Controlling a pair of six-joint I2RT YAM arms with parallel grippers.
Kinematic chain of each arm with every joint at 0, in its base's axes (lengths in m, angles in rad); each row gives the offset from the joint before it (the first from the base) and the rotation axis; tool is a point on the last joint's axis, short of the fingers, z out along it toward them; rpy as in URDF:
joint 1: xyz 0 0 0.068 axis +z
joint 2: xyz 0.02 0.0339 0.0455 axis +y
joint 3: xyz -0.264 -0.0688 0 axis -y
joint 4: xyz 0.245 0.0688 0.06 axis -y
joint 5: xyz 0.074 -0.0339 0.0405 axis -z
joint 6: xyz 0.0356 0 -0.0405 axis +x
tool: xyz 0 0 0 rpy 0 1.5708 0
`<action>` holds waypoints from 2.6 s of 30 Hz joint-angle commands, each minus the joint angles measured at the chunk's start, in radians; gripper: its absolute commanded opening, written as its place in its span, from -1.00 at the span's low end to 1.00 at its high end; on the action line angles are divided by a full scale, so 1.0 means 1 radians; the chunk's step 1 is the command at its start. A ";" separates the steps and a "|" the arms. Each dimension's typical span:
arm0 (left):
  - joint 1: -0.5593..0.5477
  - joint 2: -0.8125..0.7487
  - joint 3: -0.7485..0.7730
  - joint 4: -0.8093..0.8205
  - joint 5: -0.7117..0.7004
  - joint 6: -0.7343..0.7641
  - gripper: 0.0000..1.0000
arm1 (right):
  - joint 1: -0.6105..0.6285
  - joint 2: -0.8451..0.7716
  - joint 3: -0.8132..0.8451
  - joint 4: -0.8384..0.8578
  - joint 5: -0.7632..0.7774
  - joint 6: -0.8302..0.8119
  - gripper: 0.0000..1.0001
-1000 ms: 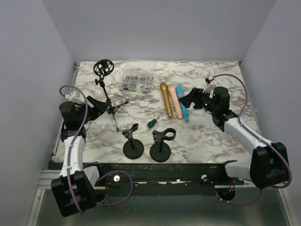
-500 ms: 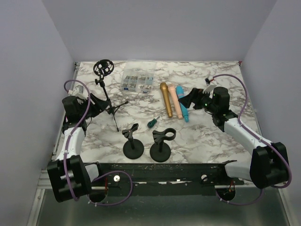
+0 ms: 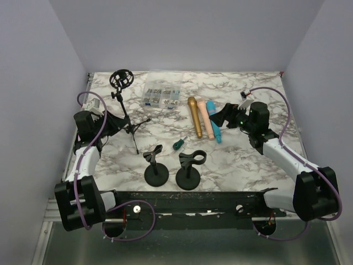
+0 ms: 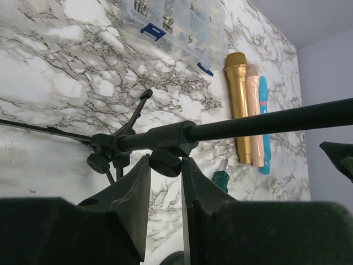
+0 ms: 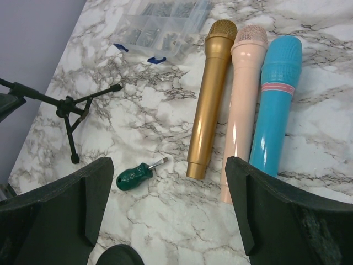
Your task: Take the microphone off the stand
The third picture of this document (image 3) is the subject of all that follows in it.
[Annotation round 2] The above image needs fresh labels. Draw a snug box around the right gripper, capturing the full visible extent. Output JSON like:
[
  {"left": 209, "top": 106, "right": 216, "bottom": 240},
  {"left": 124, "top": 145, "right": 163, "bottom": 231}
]
[{"left": 210, "top": 102, "right": 256, "bottom": 133}]

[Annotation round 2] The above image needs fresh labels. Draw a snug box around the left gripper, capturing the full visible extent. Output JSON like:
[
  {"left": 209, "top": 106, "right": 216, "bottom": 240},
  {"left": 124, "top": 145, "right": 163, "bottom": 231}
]
[{"left": 94, "top": 109, "right": 129, "bottom": 137}]

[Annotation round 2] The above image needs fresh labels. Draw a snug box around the blue microphone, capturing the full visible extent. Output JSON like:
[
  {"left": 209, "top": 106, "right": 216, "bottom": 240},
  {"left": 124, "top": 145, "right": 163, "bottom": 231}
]
[{"left": 206, "top": 100, "right": 222, "bottom": 144}]

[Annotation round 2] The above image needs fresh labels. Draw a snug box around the pink microphone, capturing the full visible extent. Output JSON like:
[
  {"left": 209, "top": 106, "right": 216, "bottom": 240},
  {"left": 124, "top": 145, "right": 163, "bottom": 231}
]
[{"left": 197, "top": 98, "right": 215, "bottom": 140}]

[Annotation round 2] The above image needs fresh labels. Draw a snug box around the gold microphone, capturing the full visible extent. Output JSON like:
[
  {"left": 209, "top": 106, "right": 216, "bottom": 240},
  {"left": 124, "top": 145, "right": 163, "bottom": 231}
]
[{"left": 188, "top": 97, "right": 202, "bottom": 139}]

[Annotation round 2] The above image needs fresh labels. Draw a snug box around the black tripod mic stand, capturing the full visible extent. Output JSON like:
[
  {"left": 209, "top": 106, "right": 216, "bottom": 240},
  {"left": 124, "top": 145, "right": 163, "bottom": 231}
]
[{"left": 109, "top": 69, "right": 151, "bottom": 154}]

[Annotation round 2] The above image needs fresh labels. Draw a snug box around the black round-base mic stand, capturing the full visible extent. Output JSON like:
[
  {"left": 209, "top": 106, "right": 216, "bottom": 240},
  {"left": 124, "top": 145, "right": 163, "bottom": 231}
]
[{"left": 175, "top": 150, "right": 207, "bottom": 190}]

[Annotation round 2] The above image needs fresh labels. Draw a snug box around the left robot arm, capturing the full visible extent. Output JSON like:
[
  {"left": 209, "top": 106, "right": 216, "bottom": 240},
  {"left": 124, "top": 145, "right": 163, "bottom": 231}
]
[{"left": 55, "top": 110, "right": 128, "bottom": 231}]

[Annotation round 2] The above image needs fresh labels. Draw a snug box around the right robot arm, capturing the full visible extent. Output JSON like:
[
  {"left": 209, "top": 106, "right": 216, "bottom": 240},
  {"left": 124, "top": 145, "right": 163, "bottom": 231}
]
[{"left": 210, "top": 102, "right": 339, "bottom": 221}]

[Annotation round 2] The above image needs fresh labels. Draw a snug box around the clear screw organizer box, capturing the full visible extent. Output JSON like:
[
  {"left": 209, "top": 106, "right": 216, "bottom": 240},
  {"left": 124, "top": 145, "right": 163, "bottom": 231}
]
[{"left": 141, "top": 71, "right": 184, "bottom": 110}]

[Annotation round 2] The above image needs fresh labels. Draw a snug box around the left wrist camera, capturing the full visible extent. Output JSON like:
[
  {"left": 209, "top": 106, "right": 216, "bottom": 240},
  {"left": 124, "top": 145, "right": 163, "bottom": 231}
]
[{"left": 82, "top": 98, "right": 104, "bottom": 121}]

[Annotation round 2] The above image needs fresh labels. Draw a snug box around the green handle screwdriver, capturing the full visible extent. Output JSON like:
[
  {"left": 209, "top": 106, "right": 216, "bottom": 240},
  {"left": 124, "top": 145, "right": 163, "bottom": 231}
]
[{"left": 173, "top": 136, "right": 188, "bottom": 151}]

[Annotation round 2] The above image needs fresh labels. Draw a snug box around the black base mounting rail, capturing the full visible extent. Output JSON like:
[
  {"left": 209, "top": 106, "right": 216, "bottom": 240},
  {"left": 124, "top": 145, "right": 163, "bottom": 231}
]
[{"left": 56, "top": 188, "right": 307, "bottom": 231}]

